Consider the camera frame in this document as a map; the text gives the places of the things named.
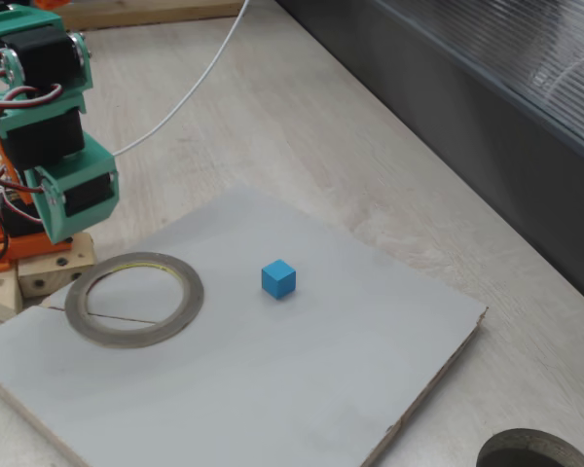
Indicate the grey coated chipboard panel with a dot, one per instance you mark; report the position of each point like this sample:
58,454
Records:
253,370

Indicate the blue cube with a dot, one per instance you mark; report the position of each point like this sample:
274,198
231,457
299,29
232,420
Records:
277,282

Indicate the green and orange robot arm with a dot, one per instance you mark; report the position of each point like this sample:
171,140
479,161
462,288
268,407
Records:
44,53

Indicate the ribbed translucent partition panel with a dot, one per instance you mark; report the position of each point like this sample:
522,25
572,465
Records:
516,58

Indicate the wooden block with screw holes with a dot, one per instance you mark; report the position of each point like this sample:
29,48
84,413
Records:
53,275

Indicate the dark grey partition panel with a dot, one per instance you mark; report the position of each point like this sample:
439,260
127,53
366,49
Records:
467,121

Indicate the orange printed arm part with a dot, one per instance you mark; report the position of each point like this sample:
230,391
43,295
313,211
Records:
53,2

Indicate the long wooden beam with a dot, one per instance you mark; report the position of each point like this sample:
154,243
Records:
151,12

